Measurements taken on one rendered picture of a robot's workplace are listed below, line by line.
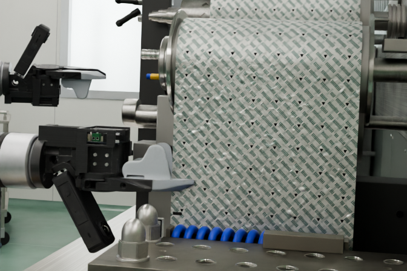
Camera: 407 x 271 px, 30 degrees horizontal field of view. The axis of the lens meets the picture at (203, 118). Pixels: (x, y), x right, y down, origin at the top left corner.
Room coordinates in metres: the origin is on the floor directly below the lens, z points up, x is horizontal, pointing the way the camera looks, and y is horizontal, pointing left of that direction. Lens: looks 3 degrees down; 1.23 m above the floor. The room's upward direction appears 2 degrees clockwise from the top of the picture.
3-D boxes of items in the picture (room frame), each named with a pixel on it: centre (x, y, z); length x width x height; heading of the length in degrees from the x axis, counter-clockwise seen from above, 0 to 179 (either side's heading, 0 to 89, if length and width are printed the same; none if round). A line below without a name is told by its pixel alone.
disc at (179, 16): (1.04, 0.03, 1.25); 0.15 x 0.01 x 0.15; 170
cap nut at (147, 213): (0.91, 0.06, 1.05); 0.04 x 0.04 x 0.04
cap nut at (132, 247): (0.82, 0.07, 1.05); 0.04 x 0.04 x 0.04
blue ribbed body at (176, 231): (0.93, -0.07, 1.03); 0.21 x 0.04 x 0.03; 80
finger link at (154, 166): (0.96, 0.06, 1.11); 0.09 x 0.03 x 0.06; 78
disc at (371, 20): (0.99, -0.22, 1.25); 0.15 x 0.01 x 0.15; 170
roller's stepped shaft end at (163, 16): (1.30, 0.07, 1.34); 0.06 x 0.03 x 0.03; 80
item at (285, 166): (0.96, -0.08, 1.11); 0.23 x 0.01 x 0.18; 80
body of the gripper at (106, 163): (1.00, 0.16, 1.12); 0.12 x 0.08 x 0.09; 80
